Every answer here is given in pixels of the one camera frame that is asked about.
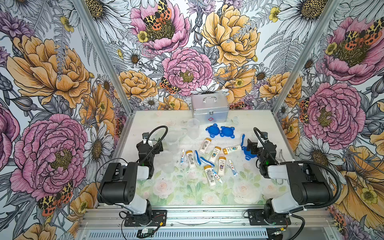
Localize blue lid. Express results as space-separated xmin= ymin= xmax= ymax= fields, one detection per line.
xmin=220 ymin=126 xmax=235 ymax=139
xmin=206 ymin=124 xmax=221 ymax=138
xmin=242 ymin=146 xmax=258 ymax=161

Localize clear plastic cup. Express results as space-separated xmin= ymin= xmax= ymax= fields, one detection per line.
xmin=187 ymin=118 xmax=200 ymax=140
xmin=164 ymin=130 xmax=180 ymax=154

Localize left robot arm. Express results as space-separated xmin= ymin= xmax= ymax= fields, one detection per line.
xmin=97 ymin=133 xmax=163 ymax=217

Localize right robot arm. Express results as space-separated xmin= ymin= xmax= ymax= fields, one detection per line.
xmin=247 ymin=127 xmax=342 ymax=220

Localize clear packet right edge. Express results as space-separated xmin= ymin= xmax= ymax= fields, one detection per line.
xmin=276 ymin=149 xmax=286 ymax=163

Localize white bottle lying sideways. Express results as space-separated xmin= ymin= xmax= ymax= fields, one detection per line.
xmin=223 ymin=145 xmax=242 ymax=155

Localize white bottle left barcode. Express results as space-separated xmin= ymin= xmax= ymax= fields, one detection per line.
xmin=186 ymin=150 xmax=196 ymax=169

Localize white bottle teal label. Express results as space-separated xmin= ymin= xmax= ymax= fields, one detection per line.
xmin=209 ymin=146 xmax=222 ymax=164

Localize blue toothbrush in wrapper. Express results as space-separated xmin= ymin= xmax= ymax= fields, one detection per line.
xmin=195 ymin=151 xmax=202 ymax=166

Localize clear plastic cup back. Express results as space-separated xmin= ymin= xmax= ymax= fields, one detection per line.
xmin=187 ymin=118 xmax=200 ymax=140

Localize toothpaste tube front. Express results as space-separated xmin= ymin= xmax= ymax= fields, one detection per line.
xmin=212 ymin=169 xmax=223 ymax=184

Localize white bottle back label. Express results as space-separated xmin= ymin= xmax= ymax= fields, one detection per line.
xmin=199 ymin=138 xmax=212 ymax=154

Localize silver metal first-aid case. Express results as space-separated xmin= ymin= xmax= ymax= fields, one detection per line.
xmin=191 ymin=93 xmax=230 ymax=124

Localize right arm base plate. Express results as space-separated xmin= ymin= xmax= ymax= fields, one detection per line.
xmin=245 ymin=209 xmax=291 ymax=226

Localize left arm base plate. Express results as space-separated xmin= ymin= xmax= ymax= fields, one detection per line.
xmin=123 ymin=210 xmax=168 ymax=227

